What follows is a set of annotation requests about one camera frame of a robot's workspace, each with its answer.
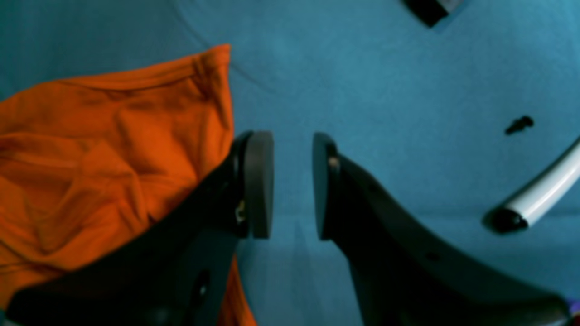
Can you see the black and white marker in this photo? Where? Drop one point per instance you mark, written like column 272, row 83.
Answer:
column 532, row 202

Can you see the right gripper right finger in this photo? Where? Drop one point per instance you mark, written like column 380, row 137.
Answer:
column 404, row 274

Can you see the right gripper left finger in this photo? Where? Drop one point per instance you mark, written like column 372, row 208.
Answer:
column 174, row 274

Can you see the orange t-shirt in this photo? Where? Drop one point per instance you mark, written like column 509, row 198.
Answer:
column 89, row 164

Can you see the grey remote control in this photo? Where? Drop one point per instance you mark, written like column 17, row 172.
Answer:
column 431, row 12

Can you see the blue-grey table cloth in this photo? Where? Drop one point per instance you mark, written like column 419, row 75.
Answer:
column 451, row 120

